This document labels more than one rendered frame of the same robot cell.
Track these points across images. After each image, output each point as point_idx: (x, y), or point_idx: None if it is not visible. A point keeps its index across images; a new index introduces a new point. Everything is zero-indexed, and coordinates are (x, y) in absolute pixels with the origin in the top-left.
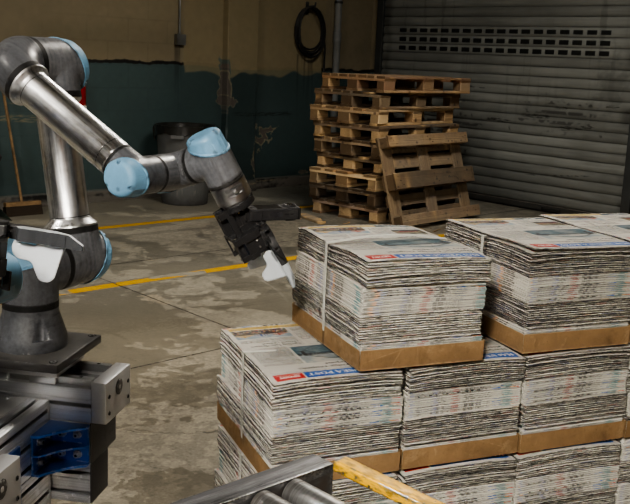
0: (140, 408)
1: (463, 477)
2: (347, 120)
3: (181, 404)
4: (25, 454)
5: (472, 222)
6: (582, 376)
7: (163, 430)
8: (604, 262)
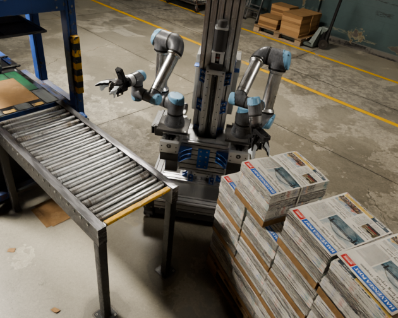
0: None
1: (252, 259)
2: None
3: None
4: (213, 154)
5: (344, 199)
6: (295, 278)
7: (388, 224)
8: (314, 245)
